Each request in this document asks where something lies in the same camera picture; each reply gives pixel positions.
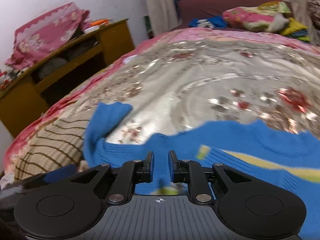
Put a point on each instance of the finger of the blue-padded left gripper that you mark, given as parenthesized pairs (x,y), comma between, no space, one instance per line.
(49,177)

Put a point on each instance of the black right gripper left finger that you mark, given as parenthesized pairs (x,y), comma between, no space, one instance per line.
(128,176)

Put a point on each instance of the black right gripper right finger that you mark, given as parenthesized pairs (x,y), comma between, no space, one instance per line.
(191,173)

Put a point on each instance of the blue striped knit sweater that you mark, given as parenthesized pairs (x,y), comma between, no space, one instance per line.
(290,161)

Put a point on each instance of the blue clothes pile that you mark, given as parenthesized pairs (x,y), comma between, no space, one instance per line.
(211,23)

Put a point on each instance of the yellow folded clothes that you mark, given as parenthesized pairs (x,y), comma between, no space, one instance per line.
(296,30)

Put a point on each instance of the beige checked folded blanket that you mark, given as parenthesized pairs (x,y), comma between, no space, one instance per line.
(56,145)

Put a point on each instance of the wooden desk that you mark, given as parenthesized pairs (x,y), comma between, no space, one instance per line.
(28,96)

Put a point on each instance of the silver floral bedspread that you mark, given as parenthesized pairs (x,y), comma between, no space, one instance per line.
(185,78)

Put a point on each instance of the pink floral cloth cover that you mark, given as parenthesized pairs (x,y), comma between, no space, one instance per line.
(45,34)

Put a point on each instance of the orange object on desk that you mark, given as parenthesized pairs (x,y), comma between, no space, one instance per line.
(95,25)

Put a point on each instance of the pink floral pillow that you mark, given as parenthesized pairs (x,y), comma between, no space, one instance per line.
(270,17)

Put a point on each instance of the beige left curtain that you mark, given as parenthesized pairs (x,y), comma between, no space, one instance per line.
(163,15)

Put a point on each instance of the brown floral bundle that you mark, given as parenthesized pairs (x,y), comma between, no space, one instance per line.
(313,8)

